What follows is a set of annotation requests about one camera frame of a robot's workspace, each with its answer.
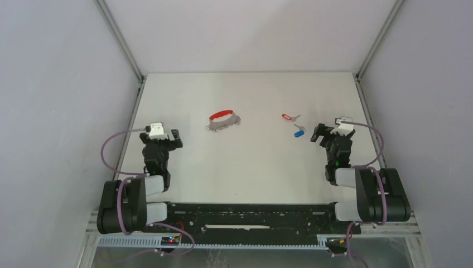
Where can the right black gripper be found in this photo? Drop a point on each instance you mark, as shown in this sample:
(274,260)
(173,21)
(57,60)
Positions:
(322,130)

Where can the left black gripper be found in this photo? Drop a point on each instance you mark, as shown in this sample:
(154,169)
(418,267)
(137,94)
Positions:
(175,143)

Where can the red tag key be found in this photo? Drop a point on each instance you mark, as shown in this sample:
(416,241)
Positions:
(290,118)

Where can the red grey keyring holder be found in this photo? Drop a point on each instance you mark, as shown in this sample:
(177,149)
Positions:
(222,120)

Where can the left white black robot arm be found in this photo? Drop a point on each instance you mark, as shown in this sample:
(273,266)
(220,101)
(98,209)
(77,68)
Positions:
(123,205)

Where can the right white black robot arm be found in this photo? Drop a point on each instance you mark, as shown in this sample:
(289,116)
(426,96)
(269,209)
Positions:
(379,194)

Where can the left circuit board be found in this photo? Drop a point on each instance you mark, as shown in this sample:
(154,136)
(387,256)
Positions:
(170,241)

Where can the circuit board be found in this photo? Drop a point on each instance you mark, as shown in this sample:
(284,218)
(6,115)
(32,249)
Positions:
(170,241)
(336,242)

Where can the right circuit board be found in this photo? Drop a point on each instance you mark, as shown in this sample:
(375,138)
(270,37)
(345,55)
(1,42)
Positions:
(336,242)

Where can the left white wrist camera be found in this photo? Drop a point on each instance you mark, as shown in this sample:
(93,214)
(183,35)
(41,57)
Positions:
(156,131)

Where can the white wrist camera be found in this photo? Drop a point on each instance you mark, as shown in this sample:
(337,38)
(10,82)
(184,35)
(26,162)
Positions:
(343,127)
(156,131)

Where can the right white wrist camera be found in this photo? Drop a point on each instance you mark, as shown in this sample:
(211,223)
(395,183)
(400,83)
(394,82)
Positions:
(343,127)

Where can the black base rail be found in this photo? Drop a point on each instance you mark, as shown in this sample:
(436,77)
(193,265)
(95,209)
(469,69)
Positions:
(256,224)

